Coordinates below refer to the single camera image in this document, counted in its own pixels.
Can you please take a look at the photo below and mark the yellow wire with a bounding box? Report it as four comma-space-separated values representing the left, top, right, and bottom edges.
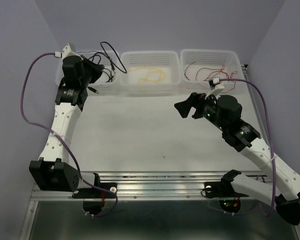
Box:
129, 66, 168, 85

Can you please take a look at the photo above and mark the white plastic basket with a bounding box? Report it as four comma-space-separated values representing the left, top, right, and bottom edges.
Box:
117, 51, 182, 92
55, 50, 119, 91
179, 49, 244, 93

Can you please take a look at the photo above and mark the aluminium front rail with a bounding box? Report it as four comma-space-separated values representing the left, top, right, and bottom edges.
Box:
30, 170, 272, 202

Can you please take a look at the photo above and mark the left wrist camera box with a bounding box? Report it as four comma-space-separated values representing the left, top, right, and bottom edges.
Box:
54, 42, 78, 59

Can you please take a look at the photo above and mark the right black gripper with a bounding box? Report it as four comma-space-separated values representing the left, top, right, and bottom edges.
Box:
173, 90, 228, 132

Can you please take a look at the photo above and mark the black usb cable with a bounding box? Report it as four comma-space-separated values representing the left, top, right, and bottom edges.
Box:
86, 41, 128, 95

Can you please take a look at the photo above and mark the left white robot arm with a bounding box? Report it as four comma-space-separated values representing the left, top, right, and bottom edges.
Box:
29, 55, 104, 192

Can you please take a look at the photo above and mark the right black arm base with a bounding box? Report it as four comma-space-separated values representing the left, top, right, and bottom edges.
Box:
200, 181, 249, 216

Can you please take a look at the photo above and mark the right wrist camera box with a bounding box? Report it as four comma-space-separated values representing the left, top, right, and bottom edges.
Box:
205, 77, 225, 98

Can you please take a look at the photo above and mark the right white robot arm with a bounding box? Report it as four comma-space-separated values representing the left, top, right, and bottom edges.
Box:
174, 92, 300, 226

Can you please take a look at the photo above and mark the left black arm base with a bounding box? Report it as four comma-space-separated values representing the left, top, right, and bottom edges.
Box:
72, 182, 118, 218

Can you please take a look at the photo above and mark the right white plastic basket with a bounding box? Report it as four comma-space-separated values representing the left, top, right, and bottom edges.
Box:
179, 49, 244, 93

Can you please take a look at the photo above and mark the left white plastic basket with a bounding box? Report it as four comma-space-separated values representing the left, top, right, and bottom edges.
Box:
55, 50, 119, 91

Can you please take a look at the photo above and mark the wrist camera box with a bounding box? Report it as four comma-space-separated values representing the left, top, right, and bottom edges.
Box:
54, 42, 78, 59
205, 77, 225, 98

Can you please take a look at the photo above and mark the middle white plastic basket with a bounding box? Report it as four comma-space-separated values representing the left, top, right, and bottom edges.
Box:
117, 51, 182, 92

